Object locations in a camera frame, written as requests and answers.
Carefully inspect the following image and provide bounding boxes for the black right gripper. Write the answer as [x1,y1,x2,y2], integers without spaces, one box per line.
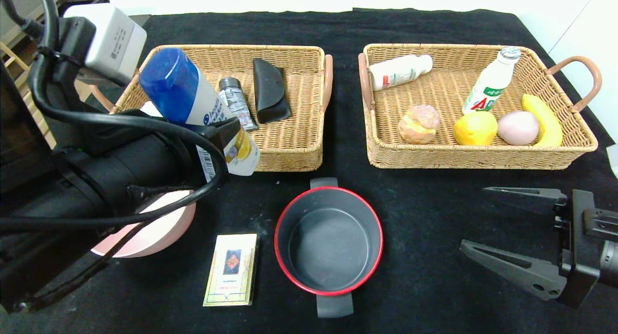
[459,186,618,309]

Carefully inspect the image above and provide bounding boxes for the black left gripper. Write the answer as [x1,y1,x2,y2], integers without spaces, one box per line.
[107,116,241,208]

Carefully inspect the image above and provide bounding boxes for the white bottle blue cap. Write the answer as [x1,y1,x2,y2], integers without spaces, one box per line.
[139,47,261,176]

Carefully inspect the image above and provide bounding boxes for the pink bowl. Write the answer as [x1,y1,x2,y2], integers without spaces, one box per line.
[91,189,197,258]

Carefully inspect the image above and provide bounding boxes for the yellow lemon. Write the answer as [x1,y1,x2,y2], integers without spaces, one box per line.
[453,111,498,146]

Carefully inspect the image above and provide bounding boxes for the gold bordered card box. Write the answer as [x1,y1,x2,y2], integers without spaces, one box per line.
[203,233,260,306]

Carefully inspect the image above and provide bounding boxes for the white milk bottle silver cap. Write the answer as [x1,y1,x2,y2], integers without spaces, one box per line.
[462,46,522,116]

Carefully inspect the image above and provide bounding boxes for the red pot black handles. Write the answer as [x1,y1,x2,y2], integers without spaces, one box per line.
[274,177,384,319]

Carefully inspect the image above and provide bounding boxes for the toy cream puff bun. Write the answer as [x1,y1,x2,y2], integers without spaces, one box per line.
[399,104,441,145]

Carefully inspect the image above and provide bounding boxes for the black grey squeeze tube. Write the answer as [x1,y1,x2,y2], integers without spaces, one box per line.
[218,77,259,132]

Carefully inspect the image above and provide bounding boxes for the black soft pouch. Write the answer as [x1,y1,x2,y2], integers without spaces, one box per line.
[253,58,292,122]

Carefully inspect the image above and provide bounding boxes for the pale pink toy egg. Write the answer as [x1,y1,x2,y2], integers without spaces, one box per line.
[497,111,539,146]

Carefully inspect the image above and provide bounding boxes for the yellow toy banana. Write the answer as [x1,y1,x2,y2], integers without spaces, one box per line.
[521,94,563,147]

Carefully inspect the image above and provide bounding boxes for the dark table cloth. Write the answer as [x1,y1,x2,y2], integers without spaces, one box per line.
[0,9,618,334]

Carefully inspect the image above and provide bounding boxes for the white table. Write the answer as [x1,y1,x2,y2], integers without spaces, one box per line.
[109,0,522,39]

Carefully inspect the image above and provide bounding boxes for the white bottle red green label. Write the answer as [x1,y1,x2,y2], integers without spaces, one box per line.
[369,55,433,92]

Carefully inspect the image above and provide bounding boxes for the white cabinet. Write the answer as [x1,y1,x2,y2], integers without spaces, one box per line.
[497,0,618,146]

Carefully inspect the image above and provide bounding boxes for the beige metal rack on wheels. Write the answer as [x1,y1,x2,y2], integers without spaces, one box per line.
[0,41,56,149]

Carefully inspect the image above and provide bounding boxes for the rectangular wicker basket brown handles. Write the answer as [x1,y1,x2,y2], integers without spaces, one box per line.
[89,45,334,172]
[358,43,603,170]

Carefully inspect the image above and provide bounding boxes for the black camera cable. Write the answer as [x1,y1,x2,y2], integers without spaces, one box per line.
[0,0,230,233]

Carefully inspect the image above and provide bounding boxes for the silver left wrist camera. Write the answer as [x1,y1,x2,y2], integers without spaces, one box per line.
[63,3,148,86]

